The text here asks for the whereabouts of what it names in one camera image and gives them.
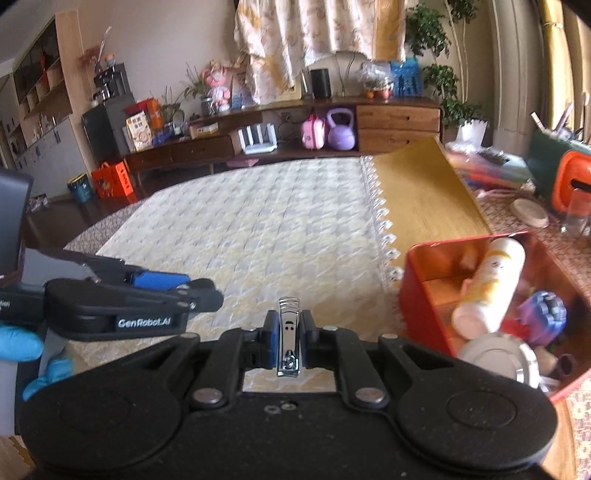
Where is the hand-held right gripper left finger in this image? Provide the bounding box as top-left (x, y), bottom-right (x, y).
top-left (106, 310), bottom-right (283, 411)

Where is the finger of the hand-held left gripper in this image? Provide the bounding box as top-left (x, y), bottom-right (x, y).
top-left (25, 249), bottom-right (191, 289)
top-left (46, 278), bottom-right (225, 319)

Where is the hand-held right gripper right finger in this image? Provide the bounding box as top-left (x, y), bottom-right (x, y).
top-left (299, 310), bottom-right (462, 411)

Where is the silver nail clipper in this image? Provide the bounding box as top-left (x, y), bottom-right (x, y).
top-left (276, 296), bottom-right (303, 377)

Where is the red tin box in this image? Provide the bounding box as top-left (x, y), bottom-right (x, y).
top-left (398, 231), bottom-right (591, 407)

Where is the white bottle orange label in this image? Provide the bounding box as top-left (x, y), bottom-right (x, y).
top-left (451, 236), bottom-right (527, 340)

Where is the purple blue toy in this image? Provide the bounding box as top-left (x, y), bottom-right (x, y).
top-left (517, 290), bottom-right (568, 347)

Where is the person's left hand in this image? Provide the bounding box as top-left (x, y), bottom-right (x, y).
top-left (0, 324), bottom-right (75, 402)

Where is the teal bin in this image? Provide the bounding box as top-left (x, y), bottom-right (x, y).
top-left (68, 173), bottom-right (95, 204)

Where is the cream quilted table mat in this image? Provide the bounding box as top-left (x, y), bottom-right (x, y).
top-left (62, 156), bottom-right (402, 393)

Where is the black cabinet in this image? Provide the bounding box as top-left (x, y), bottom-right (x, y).
top-left (82, 99), bottom-right (134, 162)

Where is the printed snack bag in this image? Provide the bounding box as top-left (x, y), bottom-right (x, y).
top-left (126, 113), bottom-right (153, 153)

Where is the black coffee machine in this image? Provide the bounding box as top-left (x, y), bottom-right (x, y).
top-left (93, 62), bottom-right (130, 102)

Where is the white router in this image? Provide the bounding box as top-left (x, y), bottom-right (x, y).
top-left (238, 124), bottom-right (279, 155)

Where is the red paper bag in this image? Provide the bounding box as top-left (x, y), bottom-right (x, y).
top-left (124, 98), bottom-right (162, 134)

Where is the small plant in vase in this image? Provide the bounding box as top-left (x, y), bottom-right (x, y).
top-left (182, 65), bottom-right (218, 116)

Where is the pink doll bouquet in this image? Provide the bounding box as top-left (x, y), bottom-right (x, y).
top-left (203, 60), bottom-right (232, 114)

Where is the pink toy bag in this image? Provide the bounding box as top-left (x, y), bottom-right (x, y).
top-left (301, 115), bottom-right (326, 149)

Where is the purple kettlebell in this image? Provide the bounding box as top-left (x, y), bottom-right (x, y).
top-left (325, 107), bottom-right (357, 151)

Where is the wooden TV cabinet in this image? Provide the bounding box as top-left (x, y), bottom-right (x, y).
top-left (124, 96), bottom-right (443, 185)

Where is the stack of books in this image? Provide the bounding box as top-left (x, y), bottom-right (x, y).
top-left (445, 143), bottom-right (532, 190)

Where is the beige round lid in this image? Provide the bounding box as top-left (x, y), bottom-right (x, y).
top-left (510, 198), bottom-right (550, 228)

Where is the black speaker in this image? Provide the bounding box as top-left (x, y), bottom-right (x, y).
top-left (310, 68), bottom-right (332, 99)

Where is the plastic bag of fruit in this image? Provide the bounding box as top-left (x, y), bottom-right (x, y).
top-left (360, 62), bottom-right (395, 100)

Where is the gold patterned tablecloth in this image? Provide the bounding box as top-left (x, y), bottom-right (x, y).
top-left (62, 185), bottom-right (591, 480)

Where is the beige fan-shaped ornament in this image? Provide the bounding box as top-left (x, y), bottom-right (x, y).
top-left (318, 52), bottom-right (370, 97)

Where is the blue bottle pack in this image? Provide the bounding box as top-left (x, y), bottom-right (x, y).
top-left (390, 60), bottom-right (422, 97)

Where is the floral cloth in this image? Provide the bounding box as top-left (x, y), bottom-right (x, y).
top-left (235, 0), bottom-right (407, 104)

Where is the green orange tissue box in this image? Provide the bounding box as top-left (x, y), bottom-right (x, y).
top-left (526, 127), bottom-right (591, 213)

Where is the clear glass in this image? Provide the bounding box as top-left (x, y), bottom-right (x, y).
top-left (560, 187), bottom-right (591, 237)

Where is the potted green plant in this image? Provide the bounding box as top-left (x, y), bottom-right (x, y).
top-left (406, 0), bottom-right (490, 144)

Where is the bundle of pens and brushes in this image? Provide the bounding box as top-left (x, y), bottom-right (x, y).
top-left (530, 92), bottom-right (591, 139)

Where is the standing air conditioner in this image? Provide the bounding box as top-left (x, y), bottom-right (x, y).
top-left (485, 0), bottom-right (550, 153)

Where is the yellow curtain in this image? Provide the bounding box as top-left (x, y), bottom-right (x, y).
top-left (540, 0), bottom-right (591, 134)

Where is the wooden wall shelf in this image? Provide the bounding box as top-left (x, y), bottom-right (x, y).
top-left (11, 11), bottom-right (79, 121)

